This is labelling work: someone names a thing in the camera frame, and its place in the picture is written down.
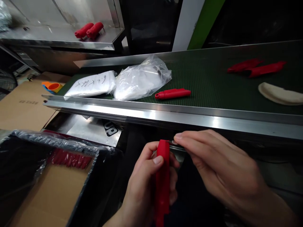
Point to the person's left hand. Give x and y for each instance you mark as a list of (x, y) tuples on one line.
[(138, 186)]

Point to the person's right hand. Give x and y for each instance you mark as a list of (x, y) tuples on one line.
[(220, 165)]

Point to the small metal part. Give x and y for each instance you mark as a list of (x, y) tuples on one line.
[(172, 142)]

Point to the pile of red plastic parts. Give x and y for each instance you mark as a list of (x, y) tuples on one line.
[(71, 159)]

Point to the green conveyor belt machine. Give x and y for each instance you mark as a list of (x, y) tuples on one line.
[(201, 94)]

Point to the cardboard box with plastic liner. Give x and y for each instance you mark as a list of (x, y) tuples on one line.
[(47, 179)]

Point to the cream oval pad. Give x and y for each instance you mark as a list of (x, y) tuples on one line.
[(279, 94)]

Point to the clear bag of white parts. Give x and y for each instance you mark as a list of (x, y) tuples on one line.
[(139, 80)]

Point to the white bag with handwriting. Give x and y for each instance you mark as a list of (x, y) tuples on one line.
[(91, 84)]

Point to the orange and blue tape dispenser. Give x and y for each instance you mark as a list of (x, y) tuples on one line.
[(52, 87)]

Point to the flat brown cardboard box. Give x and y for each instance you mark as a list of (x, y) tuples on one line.
[(26, 106)]

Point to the green and white machine panel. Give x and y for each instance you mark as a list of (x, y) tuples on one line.
[(196, 23)]

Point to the stainless steel table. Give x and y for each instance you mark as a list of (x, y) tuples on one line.
[(59, 26)]

